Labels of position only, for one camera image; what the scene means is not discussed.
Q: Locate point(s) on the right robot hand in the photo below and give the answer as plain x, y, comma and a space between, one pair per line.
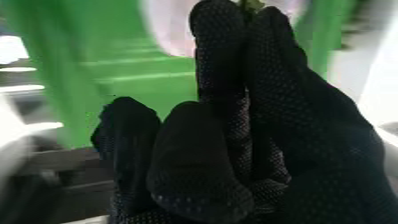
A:
285, 140

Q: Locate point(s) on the person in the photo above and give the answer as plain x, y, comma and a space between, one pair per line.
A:
169, 26

